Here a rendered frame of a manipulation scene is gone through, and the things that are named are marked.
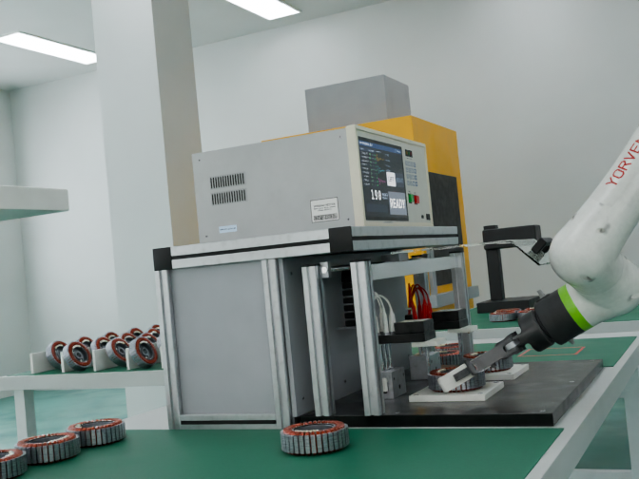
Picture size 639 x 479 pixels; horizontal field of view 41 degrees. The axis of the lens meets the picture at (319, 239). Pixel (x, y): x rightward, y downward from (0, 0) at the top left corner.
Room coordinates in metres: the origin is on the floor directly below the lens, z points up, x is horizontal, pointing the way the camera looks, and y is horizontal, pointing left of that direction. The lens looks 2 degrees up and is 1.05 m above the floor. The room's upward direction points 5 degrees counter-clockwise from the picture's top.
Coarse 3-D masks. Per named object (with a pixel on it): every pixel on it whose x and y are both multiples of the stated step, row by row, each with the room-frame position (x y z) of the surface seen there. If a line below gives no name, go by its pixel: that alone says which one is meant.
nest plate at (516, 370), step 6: (516, 366) 1.91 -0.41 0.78; (522, 366) 1.90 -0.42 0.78; (528, 366) 1.92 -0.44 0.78; (486, 372) 1.86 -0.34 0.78; (498, 372) 1.84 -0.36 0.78; (504, 372) 1.84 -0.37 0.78; (510, 372) 1.83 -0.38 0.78; (516, 372) 1.82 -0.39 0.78; (522, 372) 1.87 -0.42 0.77; (486, 378) 1.82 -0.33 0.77; (492, 378) 1.81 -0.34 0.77; (498, 378) 1.81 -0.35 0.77; (504, 378) 1.80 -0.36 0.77; (510, 378) 1.80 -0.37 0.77
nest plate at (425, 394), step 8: (488, 384) 1.69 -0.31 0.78; (496, 384) 1.68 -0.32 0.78; (416, 392) 1.68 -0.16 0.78; (424, 392) 1.67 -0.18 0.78; (432, 392) 1.66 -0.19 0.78; (440, 392) 1.65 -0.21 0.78; (448, 392) 1.64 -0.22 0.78; (456, 392) 1.63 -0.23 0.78; (464, 392) 1.62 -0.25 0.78; (472, 392) 1.62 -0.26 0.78; (480, 392) 1.61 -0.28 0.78; (488, 392) 1.60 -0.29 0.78; (496, 392) 1.66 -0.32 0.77; (416, 400) 1.63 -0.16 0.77; (424, 400) 1.63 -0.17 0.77; (432, 400) 1.62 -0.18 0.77; (440, 400) 1.61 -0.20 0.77; (448, 400) 1.61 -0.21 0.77; (456, 400) 1.60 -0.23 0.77; (464, 400) 1.59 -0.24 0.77; (472, 400) 1.59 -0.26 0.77; (480, 400) 1.58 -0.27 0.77
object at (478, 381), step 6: (474, 366) 1.69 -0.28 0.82; (432, 372) 1.67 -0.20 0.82; (438, 372) 1.67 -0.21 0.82; (444, 372) 1.70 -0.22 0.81; (480, 372) 1.64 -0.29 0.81; (432, 378) 1.65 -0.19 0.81; (474, 378) 1.63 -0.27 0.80; (480, 378) 1.64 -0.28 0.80; (432, 384) 1.65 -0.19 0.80; (438, 384) 1.64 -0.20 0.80; (462, 384) 1.62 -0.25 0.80; (468, 384) 1.62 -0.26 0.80; (474, 384) 1.63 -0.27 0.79; (480, 384) 1.64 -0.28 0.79; (432, 390) 1.67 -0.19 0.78; (438, 390) 1.64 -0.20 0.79; (456, 390) 1.63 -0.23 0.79; (462, 390) 1.63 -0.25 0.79; (468, 390) 1.63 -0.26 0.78
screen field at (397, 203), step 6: (390, 192) 1.80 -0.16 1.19; (396, 192) 1.83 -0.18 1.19; (390, 198) 1.80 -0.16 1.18; (396, 198) 1.83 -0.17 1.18; (402, 198) 1.87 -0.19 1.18; (390, 204) 1.80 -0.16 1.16; (396, 204) 1.83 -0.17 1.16; (402, 204) 1.87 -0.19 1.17; (390, 210) 1.79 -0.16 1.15; (396, 210) 1.82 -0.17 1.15; (402, 210) 1.86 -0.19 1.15
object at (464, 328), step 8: (440, 312) 1.90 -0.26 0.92; (448, 312) 1.89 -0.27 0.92; (456, 312) 1.89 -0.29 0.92; (464, 312) 1.93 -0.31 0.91; (440, 320) 1.90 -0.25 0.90; (448, 320) 1.90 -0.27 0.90; (456, 320) 1.89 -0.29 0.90; (464, 320) 1.92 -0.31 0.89; (440, 328) 1.90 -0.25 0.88; (448, 328) 1.89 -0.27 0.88; (456, 328) 1.88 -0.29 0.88; (464, 328) 1.88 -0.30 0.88; (472, 328) 1.89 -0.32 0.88; (424, 352) 1.95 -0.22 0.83
